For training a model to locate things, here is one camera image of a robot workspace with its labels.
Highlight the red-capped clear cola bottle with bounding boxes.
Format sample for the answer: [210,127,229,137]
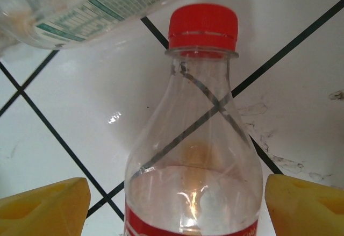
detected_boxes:
[124,3,263,236]

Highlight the small clear bottle green label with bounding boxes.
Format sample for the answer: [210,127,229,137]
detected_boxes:
[0,0,218,51]

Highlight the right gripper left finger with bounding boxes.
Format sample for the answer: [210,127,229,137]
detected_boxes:
[0,176,91,236]

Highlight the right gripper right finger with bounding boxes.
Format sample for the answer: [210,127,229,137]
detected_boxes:
[264,173,344,236]

